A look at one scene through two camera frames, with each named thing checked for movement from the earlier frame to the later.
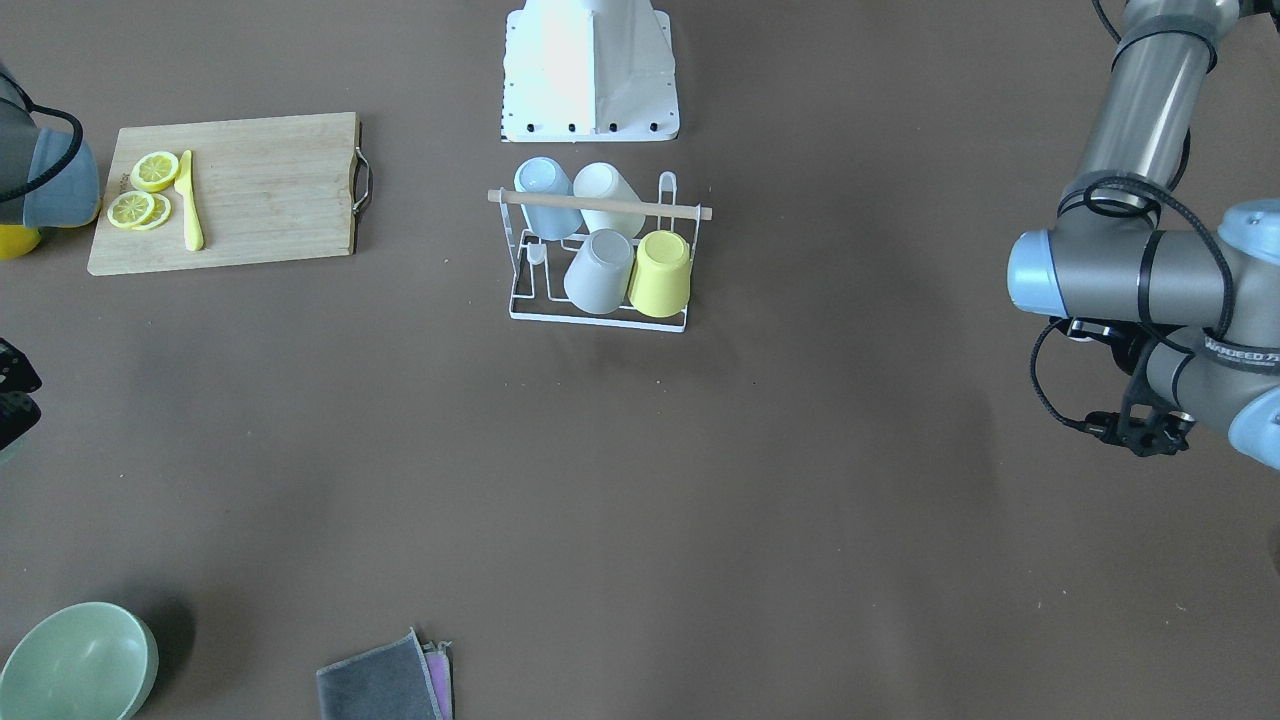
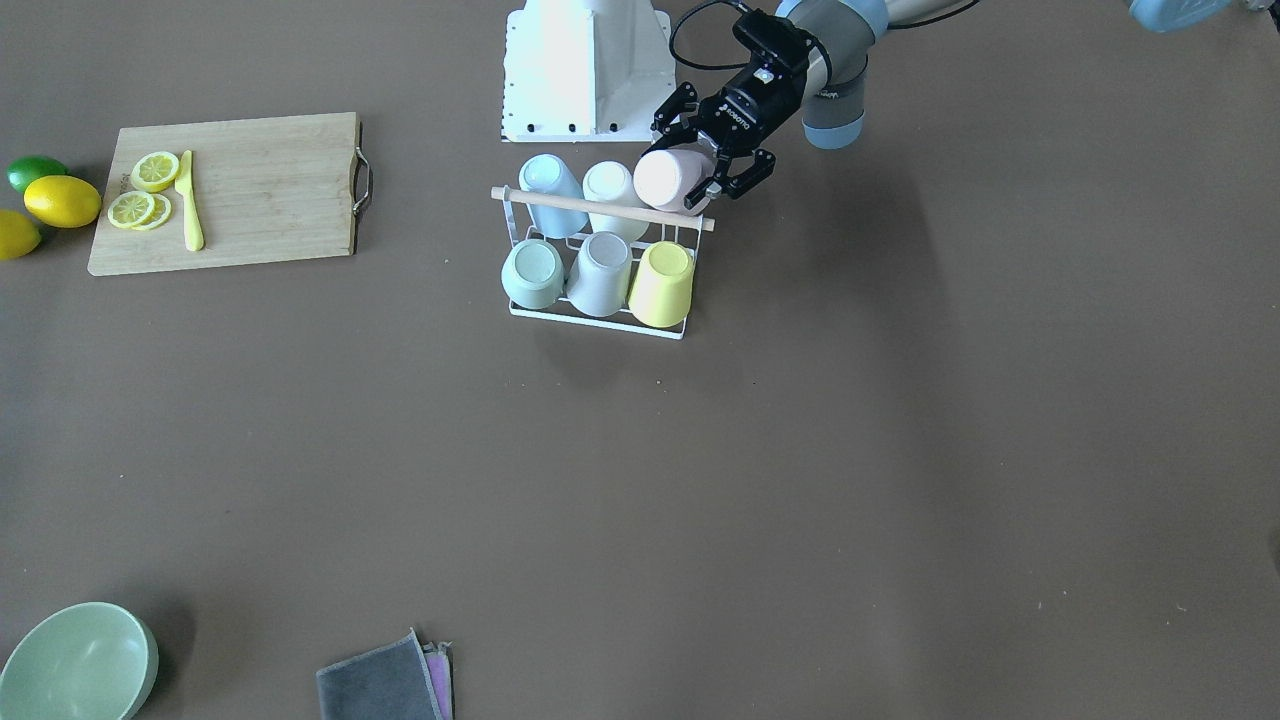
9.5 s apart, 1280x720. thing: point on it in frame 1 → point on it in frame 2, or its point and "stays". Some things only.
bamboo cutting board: x=267 y=189 stays
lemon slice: x=129 y=209 stays
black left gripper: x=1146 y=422 → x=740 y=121
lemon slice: x=154 y=171 stays
